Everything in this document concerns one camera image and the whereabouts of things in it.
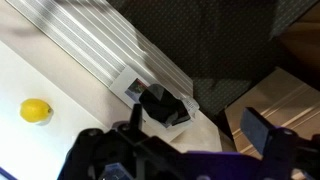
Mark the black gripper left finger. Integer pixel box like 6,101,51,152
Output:
129,103,144,134

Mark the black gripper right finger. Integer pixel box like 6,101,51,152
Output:
239,107,278,157

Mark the black crumpled object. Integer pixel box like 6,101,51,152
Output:
138,83,192,128

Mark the light wooden drawer cabinet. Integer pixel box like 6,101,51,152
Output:
224,1,320,180

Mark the white ribbed radiator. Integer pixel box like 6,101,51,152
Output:
6,0,194,98

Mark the yellow lemon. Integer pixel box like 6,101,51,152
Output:
19,98,54,124

